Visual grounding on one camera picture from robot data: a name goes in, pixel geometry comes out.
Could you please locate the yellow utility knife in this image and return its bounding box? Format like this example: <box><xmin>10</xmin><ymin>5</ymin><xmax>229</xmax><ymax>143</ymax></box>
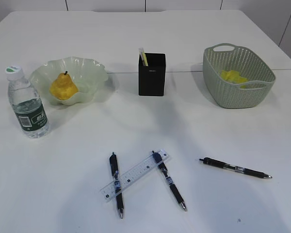
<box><xmin>138</xmin><ymin>48</ymin><xmax>148</xmax><ymax>66</ymax></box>

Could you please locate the transparent plastic ruler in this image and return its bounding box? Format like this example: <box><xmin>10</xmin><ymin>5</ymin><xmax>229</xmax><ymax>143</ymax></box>
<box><xmin>100</xmin><ymin>150</ymin><xmax>169</xmax><ymax>202</ymax></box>

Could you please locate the yellow pear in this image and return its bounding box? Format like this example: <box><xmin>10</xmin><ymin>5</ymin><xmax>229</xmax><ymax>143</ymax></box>
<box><xmin>49</xmin><ymin>71</ymin><xmax>79</xmax><ymax>100</ymax></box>

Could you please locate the clear water bottle green label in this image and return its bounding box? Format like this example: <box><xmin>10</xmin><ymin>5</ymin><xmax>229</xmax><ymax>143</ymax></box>
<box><xmin>5</xmin><ymin>65</ymin><xmax>49</xmax><ymax>138</ymax></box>

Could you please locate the black square pen holder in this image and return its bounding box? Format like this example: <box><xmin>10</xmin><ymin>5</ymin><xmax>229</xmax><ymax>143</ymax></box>
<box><xmin>138</xmin><ymin>53</ymin><xmax>166</xmax><ymax>96</ymax></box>

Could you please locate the black pen middle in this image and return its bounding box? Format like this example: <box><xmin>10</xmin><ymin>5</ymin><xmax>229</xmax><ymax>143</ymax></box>
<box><xmin>152</xmin><ymin>151</ymin><xmax>187</xmax><ymax>211</ymax></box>

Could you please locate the black pen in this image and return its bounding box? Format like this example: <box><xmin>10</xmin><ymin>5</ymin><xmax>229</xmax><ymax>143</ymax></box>
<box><xmin>152</xmin><ymin>151</ymin><xmax>187</xmax><ymax>211</ymax></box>
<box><xmin>199</xmin><ymin>157</ymin><xmax>273</xmax><ymax>179</ymax></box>
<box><xmin>109</xmin><ymin>152</ymin><xmax>124</xmax><ymax>219</ymax></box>

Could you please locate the black pen left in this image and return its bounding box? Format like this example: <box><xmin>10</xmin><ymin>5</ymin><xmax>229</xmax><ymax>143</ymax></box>
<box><xmin>109</xmin><ymin>152</ymin><xmax>124</xmax><ymax>219</ymax></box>

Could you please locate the green wavy glass plate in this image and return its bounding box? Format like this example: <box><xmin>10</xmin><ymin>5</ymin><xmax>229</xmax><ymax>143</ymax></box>
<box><xmin>29</xmin><ymin>56</ymin><xmax>108</xmax><ymax>106</ymax></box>

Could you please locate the black pen right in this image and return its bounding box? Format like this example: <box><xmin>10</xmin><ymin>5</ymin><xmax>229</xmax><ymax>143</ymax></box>
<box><xmin>199</xmin><ymin>157</ymin><xmax>273</xmax><ymax>179</ymax></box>

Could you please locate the green woven plastic basket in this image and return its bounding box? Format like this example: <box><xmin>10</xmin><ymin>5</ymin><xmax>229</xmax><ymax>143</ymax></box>
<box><xmin>203</xmin><ymin>43</ymin><xmax>275</xmax><ymax>109</ymax></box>

